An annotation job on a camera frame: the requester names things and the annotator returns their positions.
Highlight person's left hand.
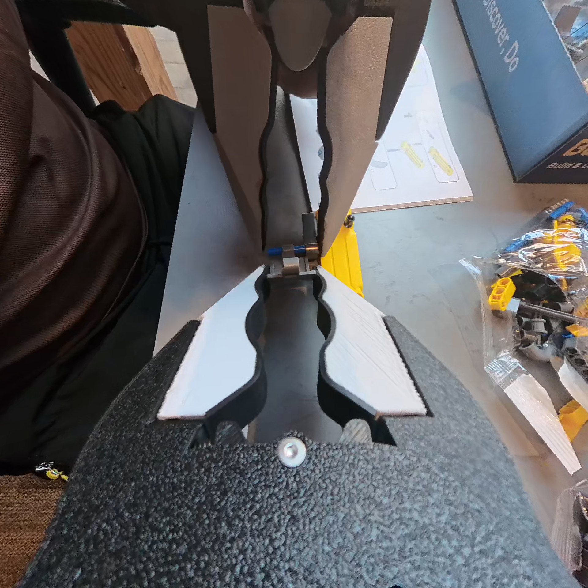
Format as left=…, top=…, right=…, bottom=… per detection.
left=278, top=69, right=320, bottom=99

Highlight grey angled connector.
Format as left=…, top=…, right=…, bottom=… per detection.
left=269, top=243, right=320, bottom=278
left=301, top=211, right=320, bottom=249

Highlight person's brown sweater torso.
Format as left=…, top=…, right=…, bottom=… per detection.
left=0, top=0, right=150, bottom=400

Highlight yellow beam panel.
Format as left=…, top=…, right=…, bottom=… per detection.
left=322, top=220, right=366, bottom=299

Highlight grey desk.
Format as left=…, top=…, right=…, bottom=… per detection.
left=154, top=0, right=588, bottom=575

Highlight white instruction booklet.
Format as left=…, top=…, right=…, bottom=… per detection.
left=289, top=43, right=474, bottom=214

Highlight blue cardboard kit box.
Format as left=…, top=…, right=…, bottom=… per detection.
left=452, top=0, right=588, bottom=184

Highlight wooden post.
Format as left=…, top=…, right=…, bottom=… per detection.
left=66, top=21, right=177, bottom=113

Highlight bag of yellow blue parts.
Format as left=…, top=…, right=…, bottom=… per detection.
left=459, top=200, right=588, bottom=476

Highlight person's legs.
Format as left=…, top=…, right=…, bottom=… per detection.
left=0, top=94, right=196, bottom=474

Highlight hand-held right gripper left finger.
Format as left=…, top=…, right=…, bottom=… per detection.
left=157, top=265, right=270, bottom=429

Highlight bag of red black parts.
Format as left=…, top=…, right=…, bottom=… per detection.
left=549, top=484, right=588, bottom=572

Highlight black office chair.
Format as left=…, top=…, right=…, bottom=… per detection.
left=14, top=0, right=157, bottom=111

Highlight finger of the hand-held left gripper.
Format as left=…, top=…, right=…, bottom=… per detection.
left=316, top=16, right=395, bottom=258
left=207, top=5, right=279, bottom=253

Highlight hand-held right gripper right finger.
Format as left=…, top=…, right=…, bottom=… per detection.
left=314, top=266, right=428, bottom=422

